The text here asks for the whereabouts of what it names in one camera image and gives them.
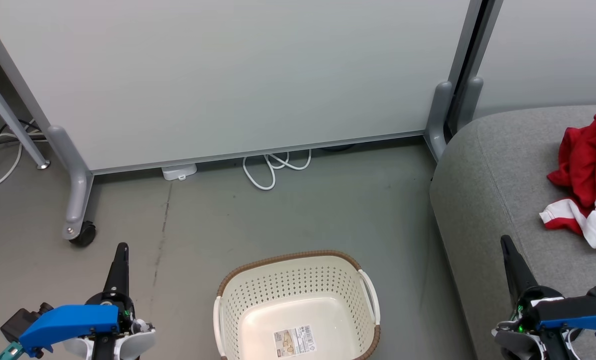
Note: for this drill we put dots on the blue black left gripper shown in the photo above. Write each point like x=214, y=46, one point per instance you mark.
x=73, y=320

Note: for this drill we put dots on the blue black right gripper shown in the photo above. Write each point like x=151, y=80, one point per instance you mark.
x=573, y=312

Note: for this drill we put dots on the red white garment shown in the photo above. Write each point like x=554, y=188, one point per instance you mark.
x=588, y=170

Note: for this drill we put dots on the cream laundry basket brown rim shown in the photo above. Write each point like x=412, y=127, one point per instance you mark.
x=298, y=300

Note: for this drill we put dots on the black caster wheel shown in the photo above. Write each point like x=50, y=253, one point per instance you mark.
x=85, y=235

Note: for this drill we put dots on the grey fabric sofa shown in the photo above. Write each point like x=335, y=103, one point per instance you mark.
x=493, y=200

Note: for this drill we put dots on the grey partition leg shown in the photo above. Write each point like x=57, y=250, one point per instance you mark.
x=78, y=190
x=473, y=100
x=440, y=115

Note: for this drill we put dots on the white power adapter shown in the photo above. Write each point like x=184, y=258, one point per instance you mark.
x=179, y=171

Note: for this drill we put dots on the paper label sticker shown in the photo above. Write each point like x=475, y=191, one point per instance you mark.
x=294, y=341

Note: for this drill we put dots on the grey metal table leg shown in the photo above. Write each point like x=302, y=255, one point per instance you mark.
x=13, y=120

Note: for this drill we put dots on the narrow white partition panel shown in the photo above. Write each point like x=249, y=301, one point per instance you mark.
x=553, y=50

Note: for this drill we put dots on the wide white partition panel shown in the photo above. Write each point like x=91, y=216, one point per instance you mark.
x=228, y=75

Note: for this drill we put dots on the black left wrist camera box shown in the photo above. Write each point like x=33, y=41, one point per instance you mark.
x=15, y=322

